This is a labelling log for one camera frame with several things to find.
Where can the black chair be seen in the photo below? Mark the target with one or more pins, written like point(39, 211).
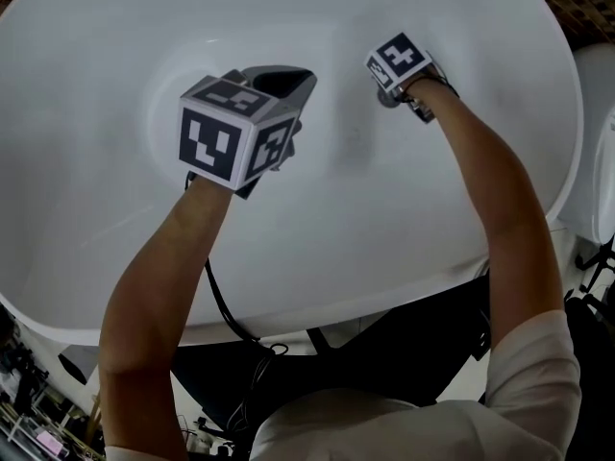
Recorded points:
point(593, 353)

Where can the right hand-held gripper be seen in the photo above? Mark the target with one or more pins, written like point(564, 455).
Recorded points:
point(396, 58)

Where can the person's white shirt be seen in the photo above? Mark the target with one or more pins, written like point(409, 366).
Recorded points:
point(384, 430)

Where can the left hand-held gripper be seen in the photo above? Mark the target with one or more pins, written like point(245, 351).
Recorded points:
point(211, 142)

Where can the person's right forearm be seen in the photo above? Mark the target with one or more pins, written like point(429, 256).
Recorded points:
point(490, 185)

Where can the white toilet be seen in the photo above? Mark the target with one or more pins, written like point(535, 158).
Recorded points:
point(596, 152)

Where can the person's left forearm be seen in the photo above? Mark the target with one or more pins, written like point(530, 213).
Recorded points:
point(158, 281)

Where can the person's black trousers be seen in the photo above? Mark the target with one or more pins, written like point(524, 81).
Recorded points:
point(360, 368)

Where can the white bathtub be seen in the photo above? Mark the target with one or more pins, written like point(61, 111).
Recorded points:
point(120, 89)

